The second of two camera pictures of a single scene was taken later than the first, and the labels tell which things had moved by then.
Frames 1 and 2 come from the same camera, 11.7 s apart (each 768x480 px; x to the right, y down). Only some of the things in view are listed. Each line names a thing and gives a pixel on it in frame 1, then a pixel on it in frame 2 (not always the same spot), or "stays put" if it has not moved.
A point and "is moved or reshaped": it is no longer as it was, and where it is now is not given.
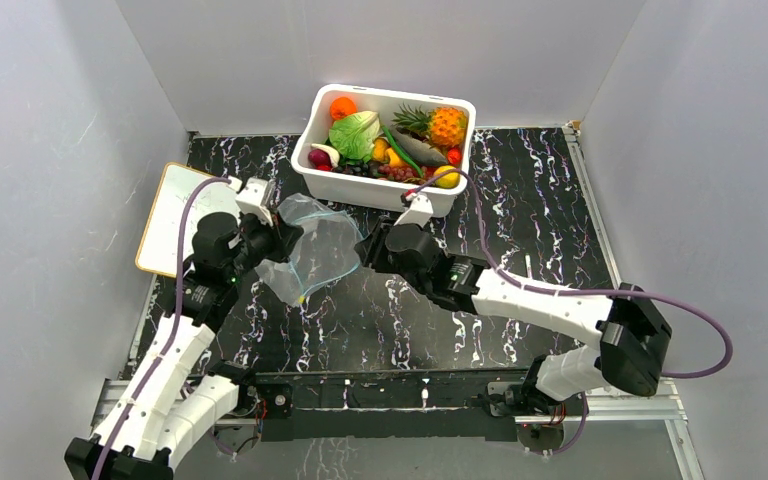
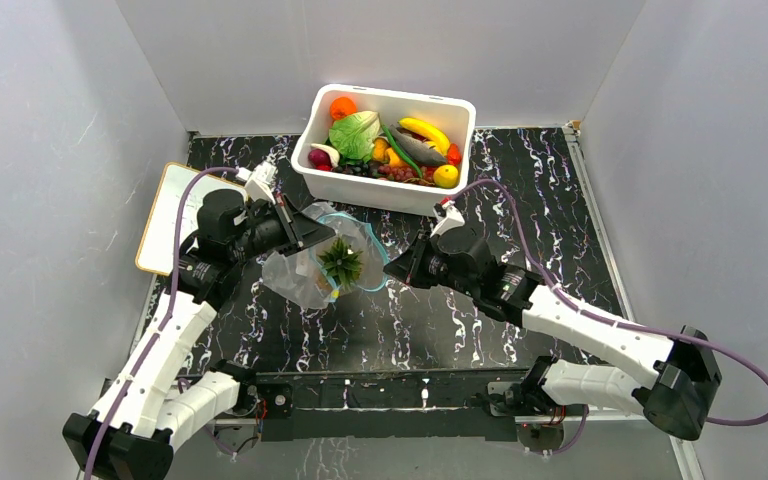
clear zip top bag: [326, 251] is moved or reshaped
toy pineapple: [443, 127] -> [343, 265]
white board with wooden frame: [157, 252] stays put
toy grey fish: [418, 147] stays put
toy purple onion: [321, 155] stays put
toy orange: [342, 107] stays put
